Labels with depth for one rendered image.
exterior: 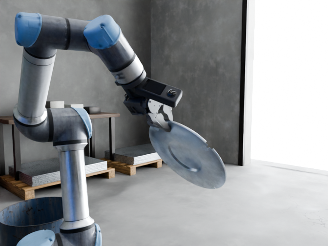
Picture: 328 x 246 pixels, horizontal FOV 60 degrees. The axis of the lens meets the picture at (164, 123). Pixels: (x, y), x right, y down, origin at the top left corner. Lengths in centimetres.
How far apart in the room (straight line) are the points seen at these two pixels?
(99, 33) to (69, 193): 58
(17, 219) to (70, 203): 102
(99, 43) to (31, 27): 15
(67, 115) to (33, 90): 21
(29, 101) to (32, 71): 12
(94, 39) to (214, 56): 440
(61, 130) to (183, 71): 447
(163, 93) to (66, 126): 42
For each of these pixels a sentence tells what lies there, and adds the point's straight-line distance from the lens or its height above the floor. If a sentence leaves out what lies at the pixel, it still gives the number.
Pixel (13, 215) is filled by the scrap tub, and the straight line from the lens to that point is 201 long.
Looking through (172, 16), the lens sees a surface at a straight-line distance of 570.
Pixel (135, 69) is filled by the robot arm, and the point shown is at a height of 119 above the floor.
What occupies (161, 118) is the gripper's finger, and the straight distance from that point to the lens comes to 78.
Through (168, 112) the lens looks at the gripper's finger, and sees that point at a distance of 81.
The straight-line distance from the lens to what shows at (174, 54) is 552.
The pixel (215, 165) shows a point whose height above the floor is 93.
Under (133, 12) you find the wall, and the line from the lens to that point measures 579.
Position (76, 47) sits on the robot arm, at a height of 125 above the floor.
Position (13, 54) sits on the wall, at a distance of 447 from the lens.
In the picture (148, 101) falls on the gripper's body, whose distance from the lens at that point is 73.
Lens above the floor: 113
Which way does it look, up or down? 6 degrees down
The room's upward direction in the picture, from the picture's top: straight up
